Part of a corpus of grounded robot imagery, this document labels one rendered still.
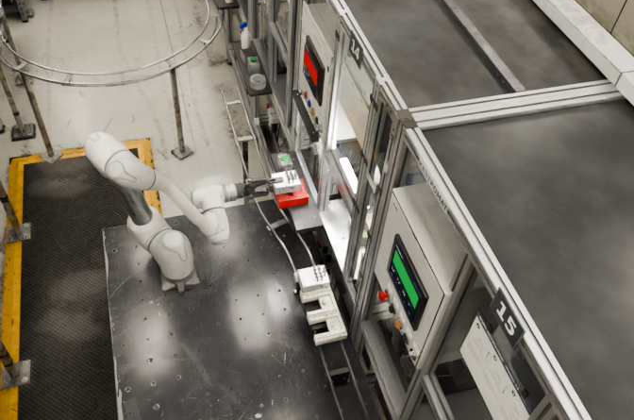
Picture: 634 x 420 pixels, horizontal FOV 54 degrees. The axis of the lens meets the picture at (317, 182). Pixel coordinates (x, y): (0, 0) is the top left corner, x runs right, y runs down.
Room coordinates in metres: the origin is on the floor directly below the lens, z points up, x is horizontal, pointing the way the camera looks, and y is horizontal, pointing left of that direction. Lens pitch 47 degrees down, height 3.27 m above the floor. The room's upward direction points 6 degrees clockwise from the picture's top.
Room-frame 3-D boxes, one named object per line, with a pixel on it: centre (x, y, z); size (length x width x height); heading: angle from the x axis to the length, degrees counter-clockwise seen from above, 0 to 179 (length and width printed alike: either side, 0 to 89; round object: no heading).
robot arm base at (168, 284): (1.71, 0.63, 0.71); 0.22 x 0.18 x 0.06; 21
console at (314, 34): (2.27, -0.04, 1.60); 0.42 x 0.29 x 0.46; 21
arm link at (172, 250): (1.74, 0.64, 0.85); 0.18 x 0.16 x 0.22; 50
